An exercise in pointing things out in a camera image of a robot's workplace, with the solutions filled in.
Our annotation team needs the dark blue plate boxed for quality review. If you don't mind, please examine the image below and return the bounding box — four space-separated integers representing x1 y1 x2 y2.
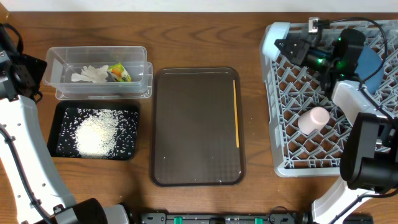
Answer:
354 46 384 95

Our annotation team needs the yellow green snack wrapper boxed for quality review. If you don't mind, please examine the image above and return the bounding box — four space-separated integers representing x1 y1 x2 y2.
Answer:
108 63 132 82

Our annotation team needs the light blue saucer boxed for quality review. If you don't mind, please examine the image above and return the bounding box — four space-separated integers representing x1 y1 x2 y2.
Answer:
262 22 290 61

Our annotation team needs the pink cup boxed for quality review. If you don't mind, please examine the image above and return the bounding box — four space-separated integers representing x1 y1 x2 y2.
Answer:
298 107 330 135

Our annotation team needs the white rice pile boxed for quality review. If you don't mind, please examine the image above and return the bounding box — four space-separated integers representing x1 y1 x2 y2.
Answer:
57 107 139 159

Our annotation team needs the white tissue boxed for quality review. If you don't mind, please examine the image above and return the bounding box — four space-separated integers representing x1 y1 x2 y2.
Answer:
71 65 109 83

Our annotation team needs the brown plastic serving tray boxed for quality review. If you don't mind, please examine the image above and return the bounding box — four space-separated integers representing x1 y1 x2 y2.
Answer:
150 67 246 187

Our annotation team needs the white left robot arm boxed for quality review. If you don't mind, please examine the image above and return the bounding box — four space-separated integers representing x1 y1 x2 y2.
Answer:
1 23 133 224

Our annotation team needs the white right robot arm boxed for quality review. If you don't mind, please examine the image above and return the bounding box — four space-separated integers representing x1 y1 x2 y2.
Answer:
262 17 397 223

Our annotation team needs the wooden chopstick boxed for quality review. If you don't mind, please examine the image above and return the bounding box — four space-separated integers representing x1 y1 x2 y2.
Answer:
233 80 239 148

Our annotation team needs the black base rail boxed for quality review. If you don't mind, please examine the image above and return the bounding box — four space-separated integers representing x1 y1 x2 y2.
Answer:
139 212 374 224

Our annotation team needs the black rectangular tray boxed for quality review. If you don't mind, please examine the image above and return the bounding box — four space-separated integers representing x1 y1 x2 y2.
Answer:
47 101 140 157

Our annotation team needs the grey plastic dishwasher rack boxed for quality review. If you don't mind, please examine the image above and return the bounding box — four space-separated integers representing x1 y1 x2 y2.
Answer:
259 20 397 177

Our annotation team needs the clear plastic waste bin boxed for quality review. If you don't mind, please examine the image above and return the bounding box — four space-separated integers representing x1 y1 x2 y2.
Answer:
43 46 153 100

